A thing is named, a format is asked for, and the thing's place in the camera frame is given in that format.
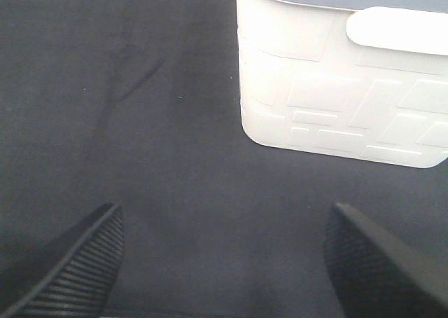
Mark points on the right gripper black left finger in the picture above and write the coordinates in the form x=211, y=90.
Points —
x=71, y=276

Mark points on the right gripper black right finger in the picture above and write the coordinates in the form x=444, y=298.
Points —
x=374, y=274

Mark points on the white plastic storage bin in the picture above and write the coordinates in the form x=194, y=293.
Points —
x=362, y=79

